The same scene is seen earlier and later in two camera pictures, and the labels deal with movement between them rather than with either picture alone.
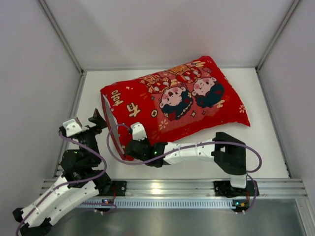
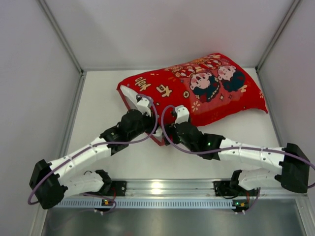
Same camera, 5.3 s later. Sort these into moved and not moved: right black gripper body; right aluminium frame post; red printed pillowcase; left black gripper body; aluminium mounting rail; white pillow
Moved: white pillow; red printed pillowcase; left black gripper body; right black gripper body
Not moved: right aluminium frame post; aluminium mounting rail
